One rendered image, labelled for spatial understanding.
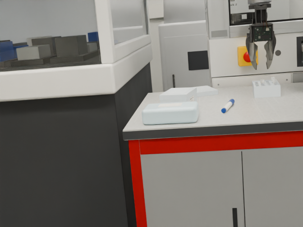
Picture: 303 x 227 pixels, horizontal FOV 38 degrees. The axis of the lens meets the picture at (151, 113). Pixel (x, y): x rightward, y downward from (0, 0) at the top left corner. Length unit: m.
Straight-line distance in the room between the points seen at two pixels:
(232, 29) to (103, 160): 0.69
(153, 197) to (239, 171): 0.25
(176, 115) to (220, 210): 0.29
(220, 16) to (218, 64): 0.18
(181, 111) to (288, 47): 0.70
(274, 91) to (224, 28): 0.37
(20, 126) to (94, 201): 0.40
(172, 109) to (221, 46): 0.60
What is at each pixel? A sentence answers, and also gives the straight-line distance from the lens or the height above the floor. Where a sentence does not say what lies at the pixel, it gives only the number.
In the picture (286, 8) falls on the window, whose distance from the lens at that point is 1.77.
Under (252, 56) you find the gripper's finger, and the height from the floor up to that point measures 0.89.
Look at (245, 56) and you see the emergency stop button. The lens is 1.67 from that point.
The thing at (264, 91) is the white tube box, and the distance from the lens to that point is 1.49.
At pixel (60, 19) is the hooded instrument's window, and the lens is 1.56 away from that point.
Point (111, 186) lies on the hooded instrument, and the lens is 1.70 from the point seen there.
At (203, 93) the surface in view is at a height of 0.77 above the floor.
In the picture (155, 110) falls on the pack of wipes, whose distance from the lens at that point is 1.19.
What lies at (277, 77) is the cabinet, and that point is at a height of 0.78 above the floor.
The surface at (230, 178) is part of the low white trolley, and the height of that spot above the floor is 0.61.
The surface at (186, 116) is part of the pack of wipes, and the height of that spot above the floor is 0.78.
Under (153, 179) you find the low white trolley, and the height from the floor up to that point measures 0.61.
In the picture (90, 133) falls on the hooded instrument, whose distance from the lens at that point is 1.65.
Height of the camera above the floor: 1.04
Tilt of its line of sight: 12 degrees down
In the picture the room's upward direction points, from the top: 5 degrees counter-clockwise
